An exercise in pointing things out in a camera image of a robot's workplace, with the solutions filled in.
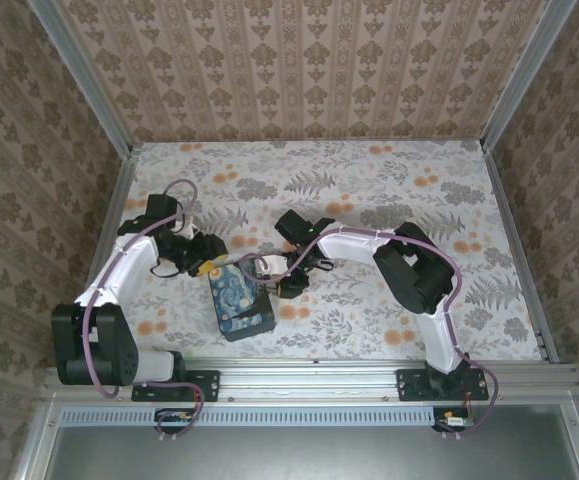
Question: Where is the starry night print box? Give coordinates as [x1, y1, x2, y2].
[207, 262, 278, 344]

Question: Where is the grey slotted cable duct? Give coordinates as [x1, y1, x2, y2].
[60, 406, 439, 427]

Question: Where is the aluminium side frame rail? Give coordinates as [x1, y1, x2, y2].
[481, 141, 561, 363]
[84, 143, 143, 302]

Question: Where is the aluminium front frame rail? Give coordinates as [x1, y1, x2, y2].
[42, 356, 579, 404]

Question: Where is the thin black cable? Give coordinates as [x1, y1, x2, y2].
[147, 257, 193, 280]

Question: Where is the aluminium corner post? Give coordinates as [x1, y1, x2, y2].
[479, 0, 569, 149]
[29, 0, 136, 157]

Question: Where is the floral fern tablecloth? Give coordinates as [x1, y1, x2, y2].
[87, 140, 546, 362]

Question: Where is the grey metal sheet panel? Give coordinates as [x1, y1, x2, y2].
[47, 403, 579, 480]

